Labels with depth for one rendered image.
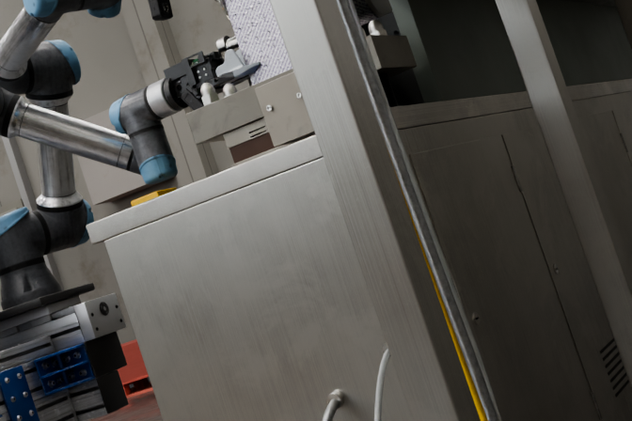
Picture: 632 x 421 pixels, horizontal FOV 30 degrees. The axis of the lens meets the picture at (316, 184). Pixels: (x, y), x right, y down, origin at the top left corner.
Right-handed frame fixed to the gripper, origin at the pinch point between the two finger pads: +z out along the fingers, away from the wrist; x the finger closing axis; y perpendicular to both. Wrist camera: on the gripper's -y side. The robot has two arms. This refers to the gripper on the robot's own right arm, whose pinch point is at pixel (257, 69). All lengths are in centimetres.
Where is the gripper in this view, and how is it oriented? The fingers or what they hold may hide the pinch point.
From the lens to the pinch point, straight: 233.9
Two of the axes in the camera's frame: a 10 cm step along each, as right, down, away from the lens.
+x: 4.5, -1.1, 8.9
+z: 8.3, -3.1, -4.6
